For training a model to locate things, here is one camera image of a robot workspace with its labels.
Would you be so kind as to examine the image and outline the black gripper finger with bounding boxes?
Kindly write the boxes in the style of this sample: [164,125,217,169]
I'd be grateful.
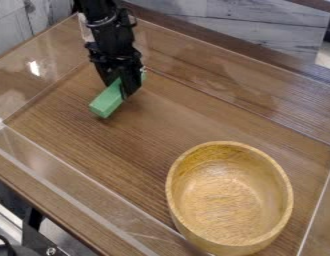
[94,60,120,87]
[120,61,144,99]

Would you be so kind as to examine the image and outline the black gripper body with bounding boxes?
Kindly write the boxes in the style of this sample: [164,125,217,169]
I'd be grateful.
[84,19,145,71]

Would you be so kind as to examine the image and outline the green rectangular block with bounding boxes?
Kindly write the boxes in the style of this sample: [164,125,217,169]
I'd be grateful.
[89,76,130,118]

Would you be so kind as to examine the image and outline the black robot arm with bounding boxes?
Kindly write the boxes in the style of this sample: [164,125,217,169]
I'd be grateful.
[74,0,144,99]

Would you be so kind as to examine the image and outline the brown wooden bowl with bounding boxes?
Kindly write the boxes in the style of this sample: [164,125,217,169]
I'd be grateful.
[165,141,293,256]

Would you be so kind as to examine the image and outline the clear acrylic tray walls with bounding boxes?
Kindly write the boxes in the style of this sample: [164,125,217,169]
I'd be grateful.
[0,10,330,256]

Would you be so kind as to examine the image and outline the clear acrylic corner bracket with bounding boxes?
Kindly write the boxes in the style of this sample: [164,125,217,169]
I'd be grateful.
[77,13,94,42]

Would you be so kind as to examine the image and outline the black table leg bracket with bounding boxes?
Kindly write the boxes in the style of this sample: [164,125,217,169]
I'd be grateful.
[21,208,69,256]

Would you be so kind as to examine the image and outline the black cable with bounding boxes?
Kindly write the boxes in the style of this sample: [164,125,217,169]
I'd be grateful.
[0,231,18,256]

